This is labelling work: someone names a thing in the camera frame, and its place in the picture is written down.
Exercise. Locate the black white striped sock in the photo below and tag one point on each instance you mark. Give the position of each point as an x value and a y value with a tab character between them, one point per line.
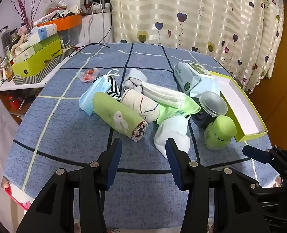
114	87

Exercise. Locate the white power strip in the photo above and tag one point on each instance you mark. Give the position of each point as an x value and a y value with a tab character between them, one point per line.
104	6

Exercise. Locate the grey sock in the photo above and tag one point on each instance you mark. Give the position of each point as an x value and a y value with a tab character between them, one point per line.
133	82

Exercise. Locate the clear lidded dark container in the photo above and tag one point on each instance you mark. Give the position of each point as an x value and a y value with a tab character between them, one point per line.
212	104

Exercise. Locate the wet wipes pack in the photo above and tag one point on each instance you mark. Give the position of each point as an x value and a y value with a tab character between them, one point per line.
194	82

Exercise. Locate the green plastic jar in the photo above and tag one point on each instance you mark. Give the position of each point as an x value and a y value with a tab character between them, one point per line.
218	133

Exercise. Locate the white blue box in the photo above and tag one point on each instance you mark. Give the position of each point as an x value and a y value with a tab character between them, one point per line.
42	32

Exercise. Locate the orange lidded clear bin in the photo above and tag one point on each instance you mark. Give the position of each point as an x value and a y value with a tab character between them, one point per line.
68	21

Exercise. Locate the clear candy packet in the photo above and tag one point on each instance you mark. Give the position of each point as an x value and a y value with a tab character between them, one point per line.
87	75

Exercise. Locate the pile of plastic packets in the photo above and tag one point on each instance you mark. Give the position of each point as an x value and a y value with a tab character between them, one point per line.
60	7

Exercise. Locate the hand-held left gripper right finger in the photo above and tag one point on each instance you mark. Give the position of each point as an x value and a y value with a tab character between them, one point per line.
172	165

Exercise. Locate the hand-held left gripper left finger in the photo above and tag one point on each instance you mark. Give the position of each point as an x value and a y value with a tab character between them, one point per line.
115	162

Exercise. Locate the wooden cabinet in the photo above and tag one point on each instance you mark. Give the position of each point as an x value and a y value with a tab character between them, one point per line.
279	102

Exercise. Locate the white towel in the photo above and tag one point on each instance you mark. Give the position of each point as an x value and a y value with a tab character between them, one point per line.
163	94

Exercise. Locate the white green flat box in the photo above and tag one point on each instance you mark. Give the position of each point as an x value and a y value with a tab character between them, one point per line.
46	41

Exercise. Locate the green white cardboard box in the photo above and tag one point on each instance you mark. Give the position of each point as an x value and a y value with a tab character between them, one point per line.
238	106

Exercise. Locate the purple dried branches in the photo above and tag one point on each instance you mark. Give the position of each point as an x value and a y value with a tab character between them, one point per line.
24	12

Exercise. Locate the cream striped towel roll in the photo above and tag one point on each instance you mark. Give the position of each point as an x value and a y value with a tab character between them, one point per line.
138	104

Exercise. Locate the red object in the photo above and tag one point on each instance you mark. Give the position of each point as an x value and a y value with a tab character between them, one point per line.
13	102

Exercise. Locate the lime green cardboard box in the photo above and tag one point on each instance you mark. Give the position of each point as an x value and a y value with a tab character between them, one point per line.
36	60

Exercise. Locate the white top side table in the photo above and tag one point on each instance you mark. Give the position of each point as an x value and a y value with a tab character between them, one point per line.
19	87

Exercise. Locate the dark glass jar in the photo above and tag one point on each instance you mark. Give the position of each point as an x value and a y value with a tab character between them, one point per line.
6	36

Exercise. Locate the green rabbit print towel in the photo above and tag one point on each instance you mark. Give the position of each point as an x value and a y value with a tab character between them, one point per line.
109	111

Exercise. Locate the light green cloth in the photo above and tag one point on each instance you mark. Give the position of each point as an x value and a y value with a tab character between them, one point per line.
180	109

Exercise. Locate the heart print curtain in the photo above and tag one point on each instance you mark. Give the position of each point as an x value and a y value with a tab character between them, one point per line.
194	17

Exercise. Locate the floral printed cloth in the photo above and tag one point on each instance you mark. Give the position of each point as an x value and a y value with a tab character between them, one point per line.
12	191

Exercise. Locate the blue checked tablecloth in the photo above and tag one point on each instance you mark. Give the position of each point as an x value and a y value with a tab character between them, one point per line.
73	126

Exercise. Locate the blue face mask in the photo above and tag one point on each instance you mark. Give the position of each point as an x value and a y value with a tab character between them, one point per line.
95	94

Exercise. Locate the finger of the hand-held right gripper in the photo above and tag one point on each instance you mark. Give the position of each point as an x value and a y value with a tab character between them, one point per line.
252	153

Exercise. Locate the black white striped tray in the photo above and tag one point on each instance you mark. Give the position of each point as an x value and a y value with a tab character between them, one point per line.
51	68

